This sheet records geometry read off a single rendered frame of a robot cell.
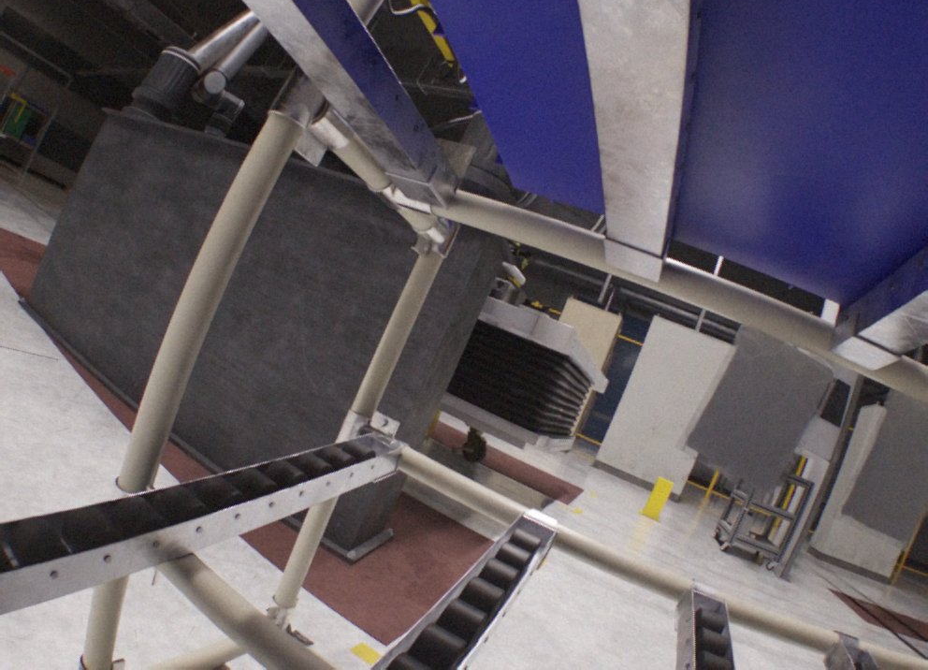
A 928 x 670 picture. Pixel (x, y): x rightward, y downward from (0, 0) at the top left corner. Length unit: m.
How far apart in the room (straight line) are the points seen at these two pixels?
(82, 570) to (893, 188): 0.47
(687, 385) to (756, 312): 6.34
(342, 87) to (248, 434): 1.21
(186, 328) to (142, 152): 1.73
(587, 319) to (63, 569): 6.87
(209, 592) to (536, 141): 0.37
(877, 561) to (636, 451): 3.76
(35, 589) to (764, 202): 0.47
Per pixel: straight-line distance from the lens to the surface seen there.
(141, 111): 2.27
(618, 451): 6.70
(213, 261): 0.37
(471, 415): 2.19
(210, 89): 2.44
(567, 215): 1.47
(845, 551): 7.41
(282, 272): 1.45
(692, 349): 6.82
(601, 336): 6.93
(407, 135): 0.38
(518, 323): 1.87
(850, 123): 0.26
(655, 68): 0.21
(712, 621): 0.50
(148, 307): 1.77
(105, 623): 0.49
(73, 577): 0.33
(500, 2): 0.27
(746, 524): 4.37
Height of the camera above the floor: 0.58
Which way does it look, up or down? 4 degrees up
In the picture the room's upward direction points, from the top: 24 degrees clockwise
